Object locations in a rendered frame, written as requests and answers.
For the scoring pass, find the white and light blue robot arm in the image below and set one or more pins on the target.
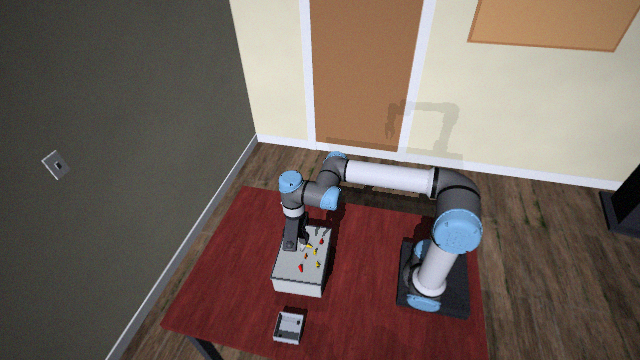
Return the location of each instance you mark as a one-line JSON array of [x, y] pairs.
[[456, 227]]

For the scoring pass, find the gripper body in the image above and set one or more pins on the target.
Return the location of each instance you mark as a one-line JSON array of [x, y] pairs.
[[302, 225]]

